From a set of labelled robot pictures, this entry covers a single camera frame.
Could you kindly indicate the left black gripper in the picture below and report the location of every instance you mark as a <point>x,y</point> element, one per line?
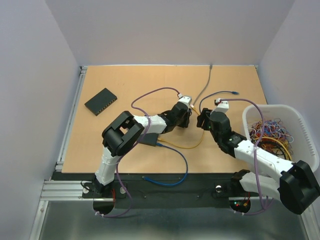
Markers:
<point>185,124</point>

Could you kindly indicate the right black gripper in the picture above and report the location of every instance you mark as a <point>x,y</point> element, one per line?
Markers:
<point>205,114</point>

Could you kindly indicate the black network switch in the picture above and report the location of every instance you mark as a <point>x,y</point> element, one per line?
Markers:
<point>150,139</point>
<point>100,101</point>

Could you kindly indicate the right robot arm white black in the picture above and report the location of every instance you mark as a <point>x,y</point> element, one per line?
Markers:
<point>292,183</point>

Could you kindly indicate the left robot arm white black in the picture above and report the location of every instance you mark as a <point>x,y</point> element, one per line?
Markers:
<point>121,135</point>

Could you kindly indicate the white plastic bin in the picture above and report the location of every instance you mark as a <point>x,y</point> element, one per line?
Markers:
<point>284,133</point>

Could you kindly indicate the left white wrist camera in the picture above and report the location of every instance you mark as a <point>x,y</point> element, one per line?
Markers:
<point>187,100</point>

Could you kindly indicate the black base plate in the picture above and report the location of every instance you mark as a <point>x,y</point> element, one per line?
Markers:
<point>164,191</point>

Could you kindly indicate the aluminium frame rail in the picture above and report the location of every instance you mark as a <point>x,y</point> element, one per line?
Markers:
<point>66,138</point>

